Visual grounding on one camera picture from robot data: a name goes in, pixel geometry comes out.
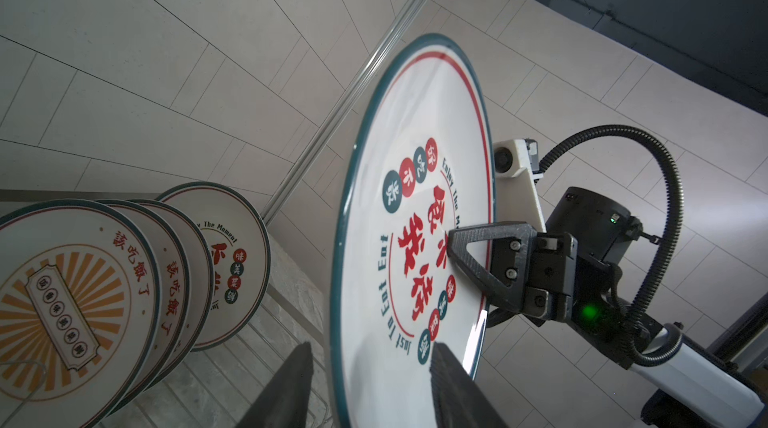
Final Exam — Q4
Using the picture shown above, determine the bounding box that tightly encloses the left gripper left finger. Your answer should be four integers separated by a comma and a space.
236, 342, 314, 428

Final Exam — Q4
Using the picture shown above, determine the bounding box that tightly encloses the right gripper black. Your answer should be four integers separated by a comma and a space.
447, 186, 643, 368

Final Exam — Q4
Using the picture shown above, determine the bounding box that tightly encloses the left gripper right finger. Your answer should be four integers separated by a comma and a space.
429, 342, 507, 428

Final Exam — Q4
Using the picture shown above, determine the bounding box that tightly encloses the orange sunburst plate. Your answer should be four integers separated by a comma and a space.
1, 199, 159, 427
106, 199, 189, 411

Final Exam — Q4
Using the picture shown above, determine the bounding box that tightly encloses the red text white plate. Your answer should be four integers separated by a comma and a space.
327, 34, 496, 427

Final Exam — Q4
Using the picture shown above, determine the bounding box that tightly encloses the rearmost white plate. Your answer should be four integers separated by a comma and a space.
157, 181, 271, 351

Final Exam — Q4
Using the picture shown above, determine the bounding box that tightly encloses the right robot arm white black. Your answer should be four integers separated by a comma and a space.
447, 183, 766, 427

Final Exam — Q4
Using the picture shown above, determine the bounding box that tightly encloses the metal wire dish rack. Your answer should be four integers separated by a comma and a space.
1, 189, 334, 427

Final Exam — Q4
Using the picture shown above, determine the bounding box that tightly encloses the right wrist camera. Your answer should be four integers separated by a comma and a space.
493, 138, 546, 232

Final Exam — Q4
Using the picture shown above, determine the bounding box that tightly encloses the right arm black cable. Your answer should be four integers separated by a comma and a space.
538, 123, 685, 368

